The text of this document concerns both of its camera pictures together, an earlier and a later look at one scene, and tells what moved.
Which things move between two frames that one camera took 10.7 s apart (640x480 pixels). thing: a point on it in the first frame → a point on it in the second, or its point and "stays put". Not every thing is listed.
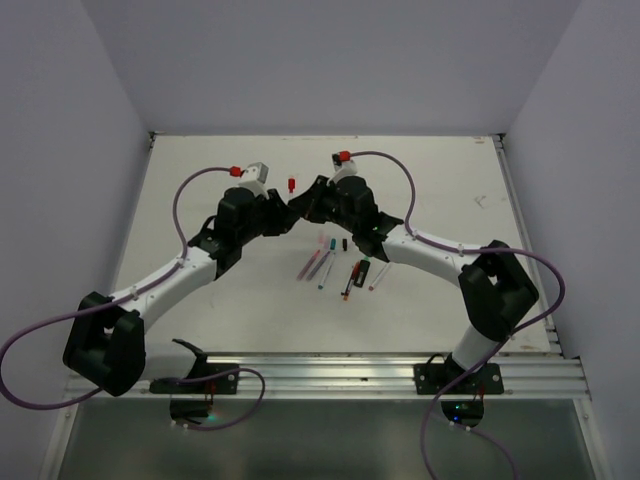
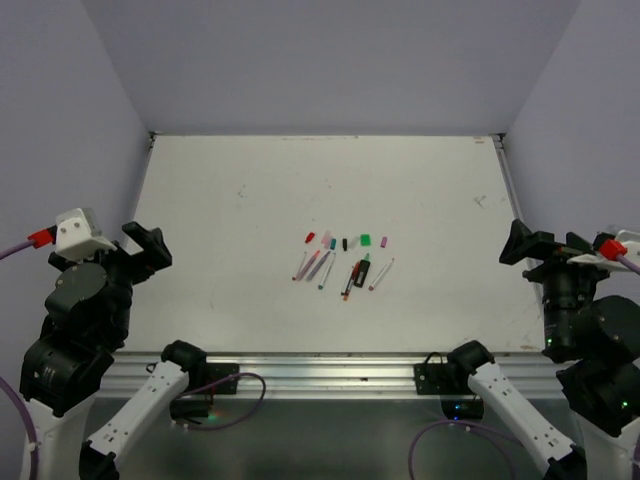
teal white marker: (326, 275) stays put
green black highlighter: (362, 271) stays put
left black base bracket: (226, 383) stays put
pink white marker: (381, 276) stays put
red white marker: (291, 184) → (298, 270)
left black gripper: (282, 218) → (154, 252)
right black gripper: (309, 202) → (522, 240)
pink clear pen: (308, 266) stays put
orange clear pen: (352, 279) stays put
